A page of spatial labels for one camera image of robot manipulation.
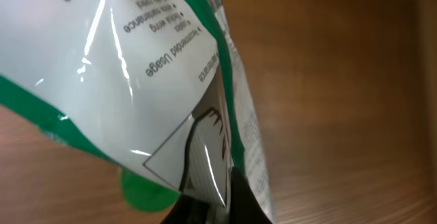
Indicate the green 3M gloves bag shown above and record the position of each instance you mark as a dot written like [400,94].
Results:
[88,87]

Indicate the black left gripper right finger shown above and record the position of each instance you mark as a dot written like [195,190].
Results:
[244,208]

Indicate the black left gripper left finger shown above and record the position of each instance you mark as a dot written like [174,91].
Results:
[187,210]

